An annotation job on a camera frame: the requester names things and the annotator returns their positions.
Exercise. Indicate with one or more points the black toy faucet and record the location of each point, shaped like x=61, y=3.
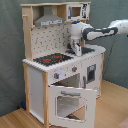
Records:
x=69, y=45

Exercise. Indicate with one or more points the white cabinet door grey handle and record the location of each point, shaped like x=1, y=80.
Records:
x=91, y=72

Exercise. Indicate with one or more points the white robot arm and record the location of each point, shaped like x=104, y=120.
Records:
x=80, y=30

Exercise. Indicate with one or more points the grey toy sink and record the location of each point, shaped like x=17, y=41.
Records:
x=84, y=51

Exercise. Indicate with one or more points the wooden toy kitchen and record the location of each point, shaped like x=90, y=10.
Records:
x=46, y=40

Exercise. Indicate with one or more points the grey range hood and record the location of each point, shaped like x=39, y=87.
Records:
x=48, y=18

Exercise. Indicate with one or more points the left grey oven knob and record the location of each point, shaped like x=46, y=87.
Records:
x=56, y=76

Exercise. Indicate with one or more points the right grey oven knob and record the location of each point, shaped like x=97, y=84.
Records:
x=74, y=69

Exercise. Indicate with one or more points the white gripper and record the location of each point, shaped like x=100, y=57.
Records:
x=76, y=47

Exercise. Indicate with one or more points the black stovetop red burners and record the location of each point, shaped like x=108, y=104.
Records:
x=52, y=59

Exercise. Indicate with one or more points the grey oven knob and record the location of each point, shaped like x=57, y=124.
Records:
x=74, y=69
x=56, y=76

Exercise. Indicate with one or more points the white oven door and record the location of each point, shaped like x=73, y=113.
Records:
x=63, y=101

